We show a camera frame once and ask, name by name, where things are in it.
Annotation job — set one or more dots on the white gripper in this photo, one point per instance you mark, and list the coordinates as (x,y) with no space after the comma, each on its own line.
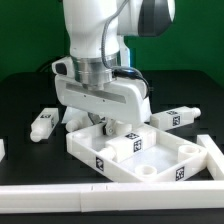
(122,100)

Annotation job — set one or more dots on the white guide rail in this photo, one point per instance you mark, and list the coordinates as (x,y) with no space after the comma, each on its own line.
(111,197)
(215,157)

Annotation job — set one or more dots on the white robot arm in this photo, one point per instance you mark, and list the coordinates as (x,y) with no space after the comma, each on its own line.
(97,77)

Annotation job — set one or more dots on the white marker paper sheet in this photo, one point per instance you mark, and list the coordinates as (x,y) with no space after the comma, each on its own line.
(68,115)

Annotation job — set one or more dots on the white block left edge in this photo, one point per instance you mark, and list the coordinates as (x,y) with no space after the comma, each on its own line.
(2,149)

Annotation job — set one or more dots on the white front guide rail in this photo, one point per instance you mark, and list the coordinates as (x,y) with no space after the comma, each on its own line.
(111,197)

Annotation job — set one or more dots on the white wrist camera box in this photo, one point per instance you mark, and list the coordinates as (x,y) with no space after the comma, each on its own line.
(64,66)

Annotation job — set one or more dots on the white desk top tray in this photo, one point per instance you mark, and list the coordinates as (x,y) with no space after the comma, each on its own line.
(171,159)

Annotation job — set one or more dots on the white right guide rail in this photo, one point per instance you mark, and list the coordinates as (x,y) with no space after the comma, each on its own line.
(215,157)

